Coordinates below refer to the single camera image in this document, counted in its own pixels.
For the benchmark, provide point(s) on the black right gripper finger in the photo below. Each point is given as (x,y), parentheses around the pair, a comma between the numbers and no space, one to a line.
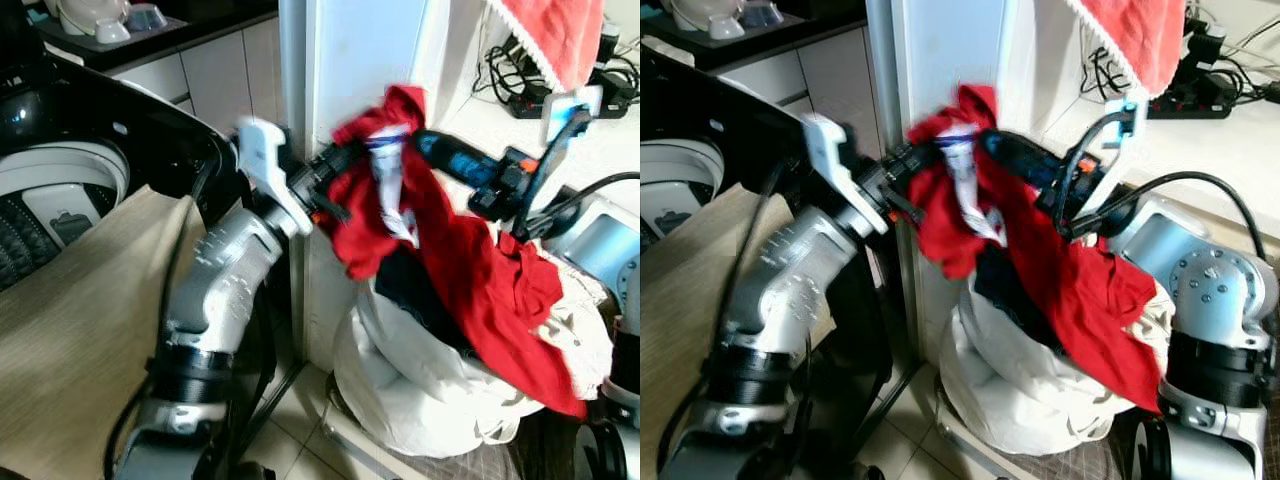
(455,155)
(1020,158)

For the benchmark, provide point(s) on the red garment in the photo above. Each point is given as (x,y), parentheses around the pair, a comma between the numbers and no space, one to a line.
(470,270)
(1080,280)

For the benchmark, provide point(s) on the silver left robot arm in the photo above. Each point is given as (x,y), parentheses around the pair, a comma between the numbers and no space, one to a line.
(215,270)
(790,280)

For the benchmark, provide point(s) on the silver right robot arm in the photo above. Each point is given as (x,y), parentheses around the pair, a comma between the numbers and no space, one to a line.
(605,250)
(1215,290)

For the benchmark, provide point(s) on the black top-load washing machine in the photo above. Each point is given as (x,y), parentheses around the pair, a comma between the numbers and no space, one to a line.
(60,110)
(690,115)

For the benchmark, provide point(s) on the black power strip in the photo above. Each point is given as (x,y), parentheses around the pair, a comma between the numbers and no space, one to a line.
(580,100)
(1190,104)

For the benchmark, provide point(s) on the dark navy garment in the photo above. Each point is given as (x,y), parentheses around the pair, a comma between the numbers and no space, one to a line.
(1010,290)
(415,290)

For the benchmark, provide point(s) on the white upright cabinet panel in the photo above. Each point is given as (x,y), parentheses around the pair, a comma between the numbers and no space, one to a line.
(350,50)
(930,40)

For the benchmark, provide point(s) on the white kitchen cabinet dark counter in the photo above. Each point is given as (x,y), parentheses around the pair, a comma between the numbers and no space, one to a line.
(800,60)
(220,70)

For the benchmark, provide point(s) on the red towel with white trim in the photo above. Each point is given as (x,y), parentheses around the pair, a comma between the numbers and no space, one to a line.
(555,35)
(1140,35)

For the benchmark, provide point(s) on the clear glass bowl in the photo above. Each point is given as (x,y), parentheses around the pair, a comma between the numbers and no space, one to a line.
(762,15)
(148,18)

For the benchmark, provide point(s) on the white fabric laundry bag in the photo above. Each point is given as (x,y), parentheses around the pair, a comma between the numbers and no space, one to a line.
(1020,390)
(430,395)

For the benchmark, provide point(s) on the white ceramic pot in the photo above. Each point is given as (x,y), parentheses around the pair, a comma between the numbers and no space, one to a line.
(700,12)
(85,15)

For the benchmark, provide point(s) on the grey checked floor mat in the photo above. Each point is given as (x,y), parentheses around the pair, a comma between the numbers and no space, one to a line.
(470,465)
(1080,465)

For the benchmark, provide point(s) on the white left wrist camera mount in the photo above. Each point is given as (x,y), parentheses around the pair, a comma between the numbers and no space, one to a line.
(830,150)
(262,150)

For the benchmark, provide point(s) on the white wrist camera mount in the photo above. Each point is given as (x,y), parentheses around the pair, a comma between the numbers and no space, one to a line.
(572,108)
(262,150)
(830,150)
(1128,122)

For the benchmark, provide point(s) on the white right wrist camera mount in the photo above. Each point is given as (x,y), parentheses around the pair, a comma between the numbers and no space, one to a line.
(1128,122)
(572,108)

